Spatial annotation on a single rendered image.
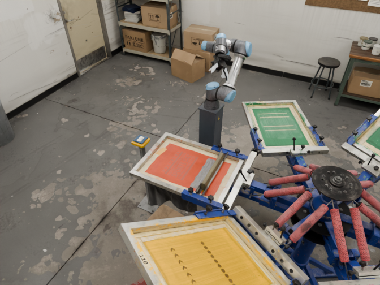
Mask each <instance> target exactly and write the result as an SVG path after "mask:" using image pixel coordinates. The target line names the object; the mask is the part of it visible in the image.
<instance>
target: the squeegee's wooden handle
mask: <svg viewBox="0 0 380 285"><path fill-rule="evenodd" d="M223 156H224V153H220V154H219V156H218V158H217V159H216V161H215V162H214V164H213V165H212V167H211V169H210V170H209V172H208V174H207V175H206V177H205V179H204V180H203V181H202V183H201V189H202V190H204V189H205V188H206V187H207V186H208V184H209V182H210V181H211V179H212V177H213V175H214V174H215V172H216V170H217V169H218V167H219V165H220V164H221V162H222V161H223Z"/></svg>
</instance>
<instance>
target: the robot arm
mask: <svg viewBox="0 0 380 285"><path fill-rule="evenodd" d="M215 40H216V41H203V42H202V44H201V49H202V50H203V51H208V52H211V53H215V55H214V56H213V58H214V60H213V61H211V64H212V66H210V70H211V73H213V72H214V70H217V72H219V71H220V70H221V69H222V68H223V70H222V75H221V77H222V78H226V83H225V84H223V85H222V87H221V86H219V83H218V82H211V83H208V84H207V85H206V98H205V101H204V108H205V109H207V110H217V109H219V107H220V103H219V100H221V101H224V102H228V103H230V102H232V101H233V100H234V98H235V96H236V91H235V84H236V81H237V79H238V76H239V73H240V70H241V68H242V65H243V63H244V60H246V59H247V57H250V55H251V53H252V43H251V42H248V41H243V40H238V39H234V38H232V39H227V38H226V35H225V34H224V33H219V34H217V36H216V39H215ZM230 52H232V53H234V56H235V58H234V61H233V63H232V66H231V69H230V72H229V74H228V68H227V66H226V62H225V61H224V60H226V61H231V59H232V58H231V56H229V54H230ZM210 70H209V71H210Z"/></svg>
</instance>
